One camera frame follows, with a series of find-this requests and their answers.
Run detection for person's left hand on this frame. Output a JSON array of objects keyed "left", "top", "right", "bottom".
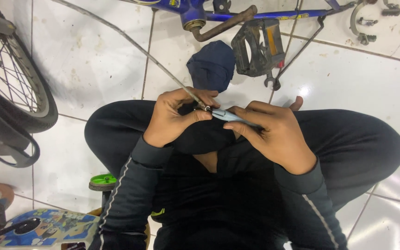
[{"left": 143, "top": 88, "right": 221, "bottom": 148}]

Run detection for person's right hand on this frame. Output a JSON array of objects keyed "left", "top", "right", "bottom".
[{"left": 222, "top": 96, "right": 317, "bottom": 176}]

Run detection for light blue handled pliers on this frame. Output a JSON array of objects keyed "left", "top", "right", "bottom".
[{"left": 211, "top": 108, "right": 261, "bottom": 128}]

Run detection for grey bicycle brake cable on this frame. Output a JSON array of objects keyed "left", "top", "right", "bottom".
[{"left": 50, "top": 0, "right": 212, "bottom": 112}]

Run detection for small steel wrench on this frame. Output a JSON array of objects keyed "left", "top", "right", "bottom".
[{"left": 264, "top": 69, "right": 282, "bottom": 92}]

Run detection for person's black trousers legs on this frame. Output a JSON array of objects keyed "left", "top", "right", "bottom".
[{"left": 84, "top": 100, "right": 400, "bottom": 250}]

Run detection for dark blue cloth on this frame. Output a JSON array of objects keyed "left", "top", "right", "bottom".
[{"left": 186, "top": 40, "right": 236, "bottom": 94}]

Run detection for green training wheel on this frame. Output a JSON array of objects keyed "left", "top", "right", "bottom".
[{"left": 88, "top": 173, "right": 117, "bottom": 192}]

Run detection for thin black metal rod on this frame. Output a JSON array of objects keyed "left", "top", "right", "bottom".
[{"left": 276, "top": 15, "right": 326, "bottom": 81}]

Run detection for black bicycle pedal orange reflector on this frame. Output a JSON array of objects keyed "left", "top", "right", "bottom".
[{"left": 231, "top": 18, "right": 286, "bottom": 78}]

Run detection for silver brake caliper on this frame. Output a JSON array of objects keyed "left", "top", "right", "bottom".
[{"left": 349, "top": 0, "right": 378, "bottom": 46}]

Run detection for black spoked bicycle wheel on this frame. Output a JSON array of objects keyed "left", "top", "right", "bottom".
[{"left": 0, "top": 0, "right": 59, "bottom": 134}]

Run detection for small silver brake bolt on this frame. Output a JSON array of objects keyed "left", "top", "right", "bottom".
[{"left": 357, "top": 17, "right": 378, "bottom": 27}]

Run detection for black bicycle mudguard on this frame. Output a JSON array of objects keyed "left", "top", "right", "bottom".
[{"left": 0, "top": 78, "right": 41, "bottom": 169}]

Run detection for blue bicycle frame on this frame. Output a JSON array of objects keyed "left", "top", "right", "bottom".
[{"left": 118, "top": 0, "right": 357, "bottom": 32}]

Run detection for colourful cartoon chain guard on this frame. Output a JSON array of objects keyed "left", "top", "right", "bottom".
[{"left": 0, "top": 208, "right": 100, "bottom": 250}]

